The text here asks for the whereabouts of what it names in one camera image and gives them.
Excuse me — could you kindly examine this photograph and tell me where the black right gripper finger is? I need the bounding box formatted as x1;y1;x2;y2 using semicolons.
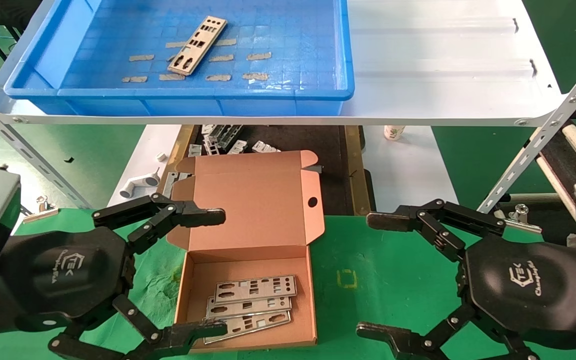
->
366;199;506;263

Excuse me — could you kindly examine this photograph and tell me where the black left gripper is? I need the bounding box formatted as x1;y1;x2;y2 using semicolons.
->
0;192;229;360

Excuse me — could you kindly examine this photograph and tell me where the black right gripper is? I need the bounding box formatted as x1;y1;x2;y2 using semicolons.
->
356;235;576;360

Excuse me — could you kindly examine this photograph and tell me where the silver slotted metal plate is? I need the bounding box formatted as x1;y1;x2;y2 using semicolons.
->
213;274;298;304
206;296;293;320
167;16;228;77
203;310;293;346

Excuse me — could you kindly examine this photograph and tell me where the brown cardboard box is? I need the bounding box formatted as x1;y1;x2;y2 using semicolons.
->
166;150;326;355

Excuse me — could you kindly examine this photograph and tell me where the blue plastic tray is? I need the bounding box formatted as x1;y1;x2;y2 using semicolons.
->
3;0;355;117

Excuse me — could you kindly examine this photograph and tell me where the green table cloth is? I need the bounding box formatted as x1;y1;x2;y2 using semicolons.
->
0;207;576;360

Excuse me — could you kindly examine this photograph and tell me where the grey flat metal plate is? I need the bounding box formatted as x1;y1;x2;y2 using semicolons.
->
162;171;192;198

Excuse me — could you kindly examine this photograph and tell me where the white plastic pipe fitting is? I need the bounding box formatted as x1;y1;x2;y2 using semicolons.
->
119;167;162;199

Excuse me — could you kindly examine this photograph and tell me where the silver binder clip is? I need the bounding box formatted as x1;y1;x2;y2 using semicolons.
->
504;203;544;235
22;196;60;224

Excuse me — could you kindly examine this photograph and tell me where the white metal shelf board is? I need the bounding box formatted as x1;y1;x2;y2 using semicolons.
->
0;0;569;127

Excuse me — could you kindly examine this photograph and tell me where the grey perforated shelf upright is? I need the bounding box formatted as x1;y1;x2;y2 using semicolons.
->
0;92;91;210
475;44;576;217

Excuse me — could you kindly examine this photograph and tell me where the black conveyor belt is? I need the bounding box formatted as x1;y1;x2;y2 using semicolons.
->
540;125;576;201

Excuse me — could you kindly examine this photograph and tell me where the black tray with wooden frame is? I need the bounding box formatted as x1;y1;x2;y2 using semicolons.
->
150;125;375;217

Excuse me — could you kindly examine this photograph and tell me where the long silver metal bracket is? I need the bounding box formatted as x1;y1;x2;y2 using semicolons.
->
208;125;244;149

